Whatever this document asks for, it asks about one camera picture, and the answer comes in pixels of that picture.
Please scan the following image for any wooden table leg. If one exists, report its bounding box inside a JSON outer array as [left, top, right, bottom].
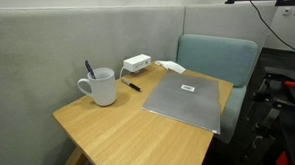
[[62, 145, 96, 165]]

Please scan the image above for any white power box cable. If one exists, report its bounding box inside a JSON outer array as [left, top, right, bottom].
[[119, 65, 126, 80]]

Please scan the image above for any thin black cable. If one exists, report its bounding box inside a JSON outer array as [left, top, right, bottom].
[[247, 0, 295, 53]]

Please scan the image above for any blue pen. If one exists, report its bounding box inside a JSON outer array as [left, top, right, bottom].
[[84, 60, 97, 80]]

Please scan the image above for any white tissue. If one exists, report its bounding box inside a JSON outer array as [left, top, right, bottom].
[[154, 59, 187, 75]]

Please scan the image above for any black pen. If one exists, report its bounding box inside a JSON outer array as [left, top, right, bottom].
[[120, 78, 144, 93]]

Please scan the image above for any white ceramic mug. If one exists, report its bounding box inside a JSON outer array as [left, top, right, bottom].
[[75, 65, 118, 108]]

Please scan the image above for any white wall thermostat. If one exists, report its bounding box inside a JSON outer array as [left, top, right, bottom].
[[282, 7, 293, 17]]

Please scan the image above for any black overhead frame bar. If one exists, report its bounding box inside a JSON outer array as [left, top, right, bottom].
[[224, 0, 295, 8]]

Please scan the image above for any orange clamp handle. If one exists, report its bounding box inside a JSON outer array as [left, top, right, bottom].
[[275, 150, 291, 165], [282, 79, 295, 88]]

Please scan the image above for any teal upholstered chair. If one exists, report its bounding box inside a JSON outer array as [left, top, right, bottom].
[[172, 33, 260, 145]]

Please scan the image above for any white power outlet box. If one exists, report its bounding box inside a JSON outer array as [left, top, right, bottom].
[[122, 52, 153, 74]]

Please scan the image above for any grey cloth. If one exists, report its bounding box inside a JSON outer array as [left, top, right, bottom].
[[139, 69, 224, 136]]

